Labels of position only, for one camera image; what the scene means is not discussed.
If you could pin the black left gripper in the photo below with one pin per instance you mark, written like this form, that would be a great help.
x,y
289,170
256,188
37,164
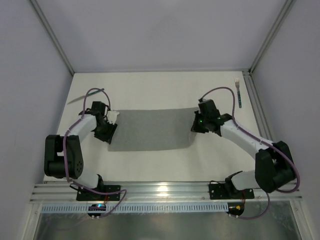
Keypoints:
x,y
107,132

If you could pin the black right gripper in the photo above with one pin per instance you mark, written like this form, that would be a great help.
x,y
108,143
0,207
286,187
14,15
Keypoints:
x,y
197,126

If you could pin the grey cloth napkin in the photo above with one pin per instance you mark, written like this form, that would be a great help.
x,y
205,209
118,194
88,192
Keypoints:
x,y
153,130

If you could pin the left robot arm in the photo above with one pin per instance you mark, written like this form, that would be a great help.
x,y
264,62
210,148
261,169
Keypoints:
x,y
63,157

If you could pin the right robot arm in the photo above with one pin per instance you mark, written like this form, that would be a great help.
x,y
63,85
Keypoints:
x,y
273,164

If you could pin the left controller board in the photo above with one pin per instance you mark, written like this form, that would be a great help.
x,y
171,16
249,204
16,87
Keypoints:
x,y
97,210

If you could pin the controller board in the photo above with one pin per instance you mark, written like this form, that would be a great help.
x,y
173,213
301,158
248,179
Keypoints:
x,y
235,209
97,210

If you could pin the right controller board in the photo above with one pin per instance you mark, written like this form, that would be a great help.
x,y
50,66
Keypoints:
x,y
235,209

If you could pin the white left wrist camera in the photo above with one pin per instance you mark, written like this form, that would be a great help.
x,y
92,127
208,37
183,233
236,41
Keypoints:
x,y
112,116

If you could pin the knife with green handle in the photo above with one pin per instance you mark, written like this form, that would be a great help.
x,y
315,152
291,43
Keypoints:
x,y
83,96

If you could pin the fork with green handle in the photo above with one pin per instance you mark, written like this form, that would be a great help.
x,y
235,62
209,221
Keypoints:
x,y
237,85

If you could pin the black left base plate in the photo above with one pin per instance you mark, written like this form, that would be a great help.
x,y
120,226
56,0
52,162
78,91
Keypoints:
x,y
103,193

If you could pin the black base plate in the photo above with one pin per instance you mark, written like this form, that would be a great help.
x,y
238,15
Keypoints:
x,y
103,193
227,191

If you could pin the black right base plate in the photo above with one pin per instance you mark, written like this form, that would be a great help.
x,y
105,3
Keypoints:
x,y
227,191

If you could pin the aluminium right side rail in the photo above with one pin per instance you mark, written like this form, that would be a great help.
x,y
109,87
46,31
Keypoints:
x,y
258,111

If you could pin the aluminium rail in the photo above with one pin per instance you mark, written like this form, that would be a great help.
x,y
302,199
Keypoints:
x,y
136,192
258,111

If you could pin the slotted grey cable duct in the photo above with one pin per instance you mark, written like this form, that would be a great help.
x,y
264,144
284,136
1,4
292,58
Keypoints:
x,y
138,208

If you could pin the aluminium front rail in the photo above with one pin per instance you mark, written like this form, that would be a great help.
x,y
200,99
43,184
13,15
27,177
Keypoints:
x,y
136,192

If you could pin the left corner frame post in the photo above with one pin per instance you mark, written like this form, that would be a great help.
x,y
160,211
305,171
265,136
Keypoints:
x,y
51,34

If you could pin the corner frame post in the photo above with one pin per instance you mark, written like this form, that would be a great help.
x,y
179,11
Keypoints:
x,y
51,34
272,33

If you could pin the right corner frame post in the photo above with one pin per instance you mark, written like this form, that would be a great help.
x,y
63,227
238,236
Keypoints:
x,y
272,33

